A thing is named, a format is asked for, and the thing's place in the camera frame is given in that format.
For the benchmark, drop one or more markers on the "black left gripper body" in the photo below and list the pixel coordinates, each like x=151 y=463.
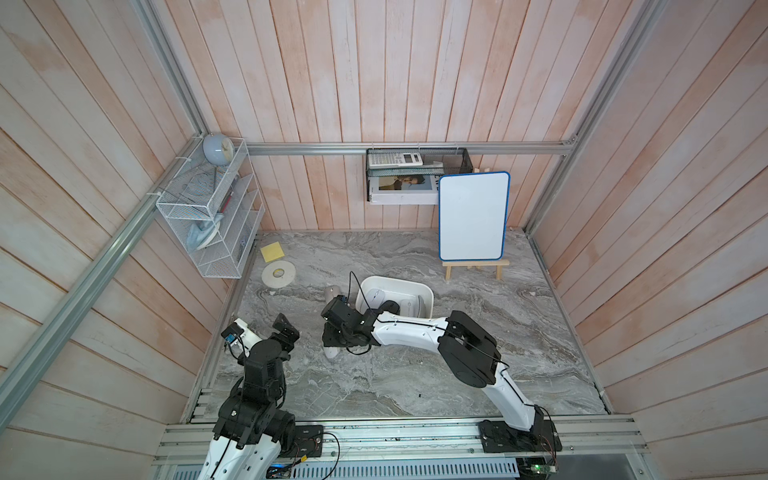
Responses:
x=288 y=343

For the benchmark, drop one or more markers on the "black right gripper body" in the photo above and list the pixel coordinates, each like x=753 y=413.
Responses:
x=333 y=338

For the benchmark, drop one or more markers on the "white silver mouse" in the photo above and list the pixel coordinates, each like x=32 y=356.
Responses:
x=331 y=352

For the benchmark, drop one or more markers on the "white plastic storage box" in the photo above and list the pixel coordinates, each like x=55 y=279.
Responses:
x=414 y=299

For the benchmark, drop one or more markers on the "silver computer mouse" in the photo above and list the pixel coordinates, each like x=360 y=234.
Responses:
x=332 y=292

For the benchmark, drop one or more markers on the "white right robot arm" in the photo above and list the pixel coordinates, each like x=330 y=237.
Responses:
x=470 y=352

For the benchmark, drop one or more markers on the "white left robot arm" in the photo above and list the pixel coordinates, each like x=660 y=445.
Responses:
x=252 y=429

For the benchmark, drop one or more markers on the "white computer mouse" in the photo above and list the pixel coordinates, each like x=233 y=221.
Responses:
x=377 y=296

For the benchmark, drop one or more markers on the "white photo box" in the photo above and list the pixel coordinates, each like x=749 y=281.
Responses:
x=408 y=190

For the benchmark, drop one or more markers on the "white tape roll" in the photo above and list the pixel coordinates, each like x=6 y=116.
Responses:
x=278 y=274

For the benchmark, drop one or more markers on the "yellow sticky note pad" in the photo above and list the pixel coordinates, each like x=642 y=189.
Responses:
x=272 y=252

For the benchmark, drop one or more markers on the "small wooden easel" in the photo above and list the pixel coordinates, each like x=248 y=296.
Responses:
x=497 y=265

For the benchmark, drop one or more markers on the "light blue folded item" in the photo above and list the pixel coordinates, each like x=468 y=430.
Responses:
x=201 y=233

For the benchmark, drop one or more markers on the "white calculator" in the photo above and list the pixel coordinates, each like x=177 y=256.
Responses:
x=390 y=159

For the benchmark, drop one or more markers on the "blue framed whiteboard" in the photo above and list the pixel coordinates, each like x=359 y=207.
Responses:
x=472 y=216

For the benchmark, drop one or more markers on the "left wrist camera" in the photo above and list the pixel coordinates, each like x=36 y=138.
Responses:
x=239 y=339

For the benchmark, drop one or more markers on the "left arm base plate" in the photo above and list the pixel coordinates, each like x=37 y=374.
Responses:
x=308 y=441

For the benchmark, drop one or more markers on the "black wire basket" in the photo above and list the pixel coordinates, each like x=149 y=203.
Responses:
x=401 y=170

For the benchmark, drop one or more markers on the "white wire mesh shelf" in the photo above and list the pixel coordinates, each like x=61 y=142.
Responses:
x=197 y=190

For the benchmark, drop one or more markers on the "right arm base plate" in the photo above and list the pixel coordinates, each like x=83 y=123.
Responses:
x=498 y=437

